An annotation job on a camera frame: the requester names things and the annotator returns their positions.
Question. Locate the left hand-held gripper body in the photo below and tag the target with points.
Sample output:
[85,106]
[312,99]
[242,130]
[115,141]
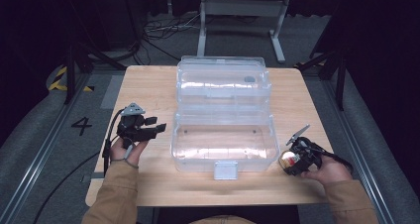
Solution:
[132,130]

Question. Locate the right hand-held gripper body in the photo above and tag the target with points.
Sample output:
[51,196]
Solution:
[308,154]

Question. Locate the small round tin red label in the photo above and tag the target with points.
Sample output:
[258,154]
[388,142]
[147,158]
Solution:
[287,159]

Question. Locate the clear plastic storage box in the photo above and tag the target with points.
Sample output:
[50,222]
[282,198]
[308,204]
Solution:
[224,144]

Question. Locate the person's left hand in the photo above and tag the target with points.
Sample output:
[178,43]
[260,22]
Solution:
[135,151]

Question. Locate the person's right hand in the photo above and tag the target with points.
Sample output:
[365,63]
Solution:
[330,172]

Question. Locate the black metal stand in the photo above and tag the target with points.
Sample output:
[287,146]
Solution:
[340,82]
[70,72]

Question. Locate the person's lap tan clothing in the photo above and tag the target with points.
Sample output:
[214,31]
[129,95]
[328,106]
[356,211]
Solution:
[223,220]

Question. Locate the yellow black hazard tape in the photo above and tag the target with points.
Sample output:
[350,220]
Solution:
[56,85]

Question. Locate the aluminium floor rail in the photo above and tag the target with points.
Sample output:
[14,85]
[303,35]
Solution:
[39,158]
[366,158]

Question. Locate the white metal table frame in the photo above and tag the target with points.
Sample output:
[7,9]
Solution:
[242,7]

